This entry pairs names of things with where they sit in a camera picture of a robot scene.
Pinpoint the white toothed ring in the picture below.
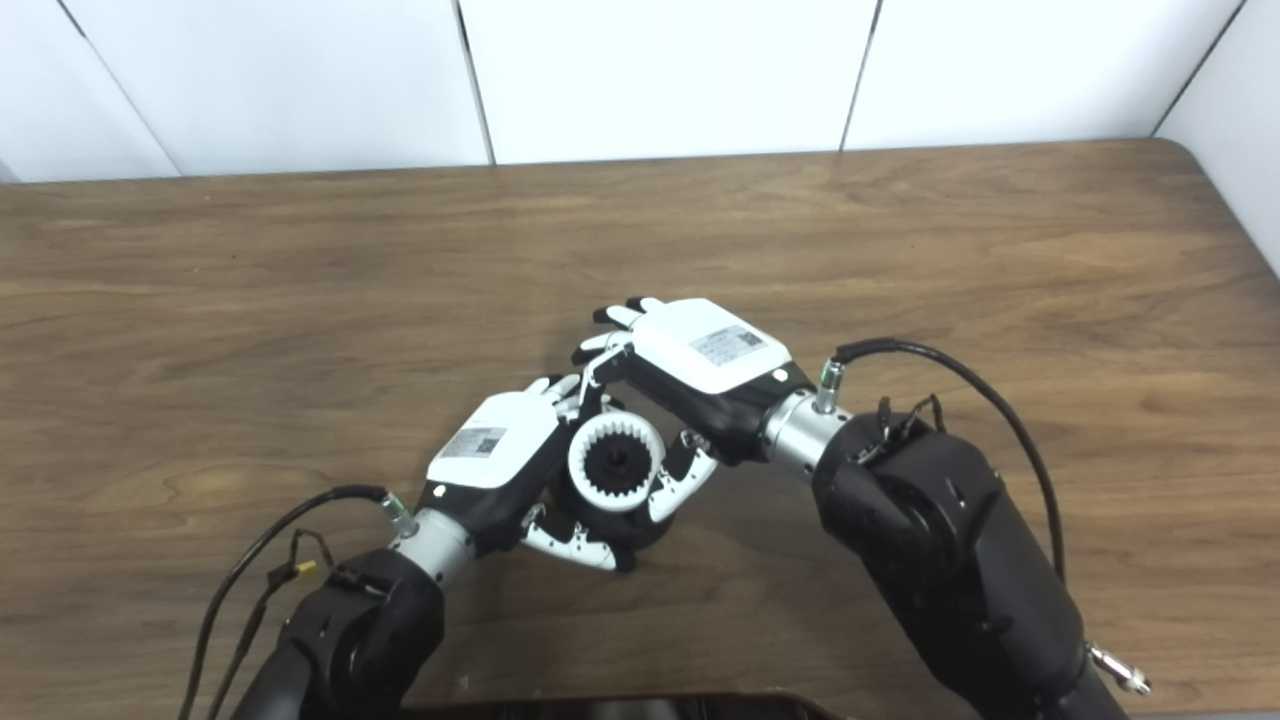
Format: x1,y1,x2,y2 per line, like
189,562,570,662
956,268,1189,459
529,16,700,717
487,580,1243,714
568,412,663,513

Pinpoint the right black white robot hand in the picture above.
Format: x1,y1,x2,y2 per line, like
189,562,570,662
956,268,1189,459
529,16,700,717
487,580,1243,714
572,297,816,523

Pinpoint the round black stepped part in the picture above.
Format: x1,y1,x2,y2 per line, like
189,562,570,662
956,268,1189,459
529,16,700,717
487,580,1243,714
545,398,681,571

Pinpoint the thick black left wrist cable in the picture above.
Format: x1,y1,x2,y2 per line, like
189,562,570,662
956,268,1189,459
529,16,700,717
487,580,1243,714
180,485,421,720

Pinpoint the thin black right wire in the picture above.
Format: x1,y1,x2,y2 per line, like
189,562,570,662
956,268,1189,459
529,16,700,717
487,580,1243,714
868,394,946,441

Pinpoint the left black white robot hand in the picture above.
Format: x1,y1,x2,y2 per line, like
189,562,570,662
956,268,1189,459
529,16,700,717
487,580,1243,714
415,375,641,573

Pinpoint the thick black right wrist cable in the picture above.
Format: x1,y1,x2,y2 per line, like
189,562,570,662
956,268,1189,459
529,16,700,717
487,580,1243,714
815,338,1151,696

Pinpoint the black robot torso edge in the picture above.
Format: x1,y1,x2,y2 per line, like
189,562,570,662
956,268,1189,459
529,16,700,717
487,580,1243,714
400,693,851,720

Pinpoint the thick black wrist cable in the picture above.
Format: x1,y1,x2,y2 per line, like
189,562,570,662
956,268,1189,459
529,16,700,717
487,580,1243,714
180,485,421,720
815,338,1151,696

